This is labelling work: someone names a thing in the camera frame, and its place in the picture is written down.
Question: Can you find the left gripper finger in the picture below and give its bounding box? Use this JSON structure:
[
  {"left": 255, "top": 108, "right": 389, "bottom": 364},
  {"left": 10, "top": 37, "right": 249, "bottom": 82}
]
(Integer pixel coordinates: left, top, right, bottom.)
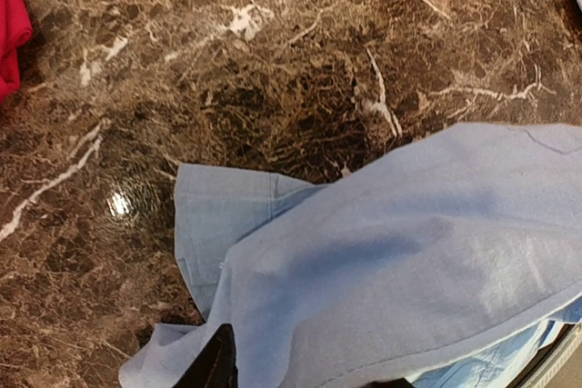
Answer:
[{"left": 175, "top": 323, "right": 238, "bottom": 388}]

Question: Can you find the light blue shirt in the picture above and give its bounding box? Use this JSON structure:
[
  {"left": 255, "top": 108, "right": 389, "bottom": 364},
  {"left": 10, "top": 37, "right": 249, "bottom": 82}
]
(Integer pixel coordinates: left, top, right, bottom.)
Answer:
[{"left": 119, "top": 123, "right": 581, "bottom": 387}]

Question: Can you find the red t-shirt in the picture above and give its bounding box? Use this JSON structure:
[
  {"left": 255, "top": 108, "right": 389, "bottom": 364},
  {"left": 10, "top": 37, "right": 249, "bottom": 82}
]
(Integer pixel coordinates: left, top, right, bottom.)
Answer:
[{"left": 0, "top": 0, "right": 33, "bottom": 101}]

